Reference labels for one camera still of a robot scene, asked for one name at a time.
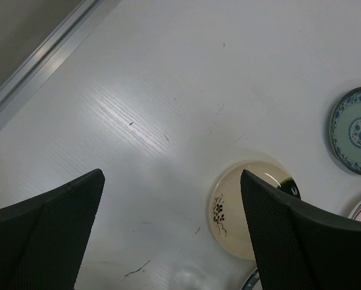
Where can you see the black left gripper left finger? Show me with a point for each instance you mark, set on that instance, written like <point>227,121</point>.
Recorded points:
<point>43,239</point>

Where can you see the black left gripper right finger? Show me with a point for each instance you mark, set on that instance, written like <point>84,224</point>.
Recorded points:
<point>297,245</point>

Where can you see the white plate teal lettered rim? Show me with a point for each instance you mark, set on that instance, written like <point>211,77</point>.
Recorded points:
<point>253,281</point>

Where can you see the beige plate with black patch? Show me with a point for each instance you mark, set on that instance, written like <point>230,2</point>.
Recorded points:
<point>227,220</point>

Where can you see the blue floral small plate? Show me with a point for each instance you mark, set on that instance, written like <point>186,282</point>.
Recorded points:
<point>344,130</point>

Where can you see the aluminium table edge rail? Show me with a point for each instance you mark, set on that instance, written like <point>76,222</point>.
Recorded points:
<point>49,55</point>

